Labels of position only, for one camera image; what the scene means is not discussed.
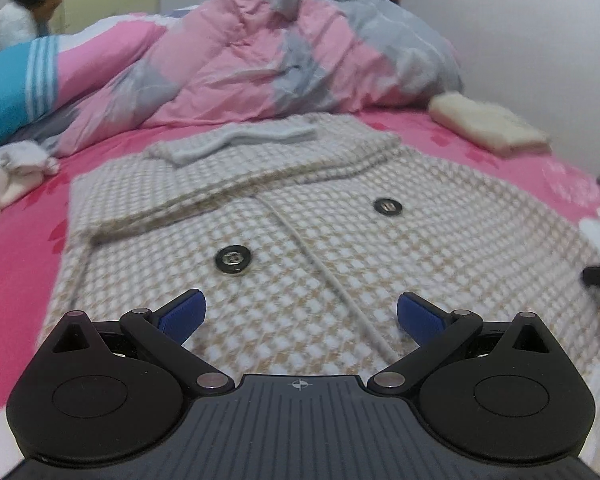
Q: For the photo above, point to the beige white checked knit jacket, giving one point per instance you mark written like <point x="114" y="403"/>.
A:
<point x="330" y="240"/>

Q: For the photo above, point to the folded cream garment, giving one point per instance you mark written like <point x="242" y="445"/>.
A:
<point x="485" y="122"/>

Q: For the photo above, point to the cream fleece garment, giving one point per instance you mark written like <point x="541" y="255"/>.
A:
<point x="7" y="190"/>

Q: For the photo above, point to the pink grey floral quilt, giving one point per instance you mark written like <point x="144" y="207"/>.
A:
<point x="240" y="60"/>

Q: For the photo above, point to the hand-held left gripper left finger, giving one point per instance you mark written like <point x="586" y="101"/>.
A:
<point x="182" y="317"/>

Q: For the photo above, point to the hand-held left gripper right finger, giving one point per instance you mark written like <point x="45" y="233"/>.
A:
<point x="420" y="317"/>

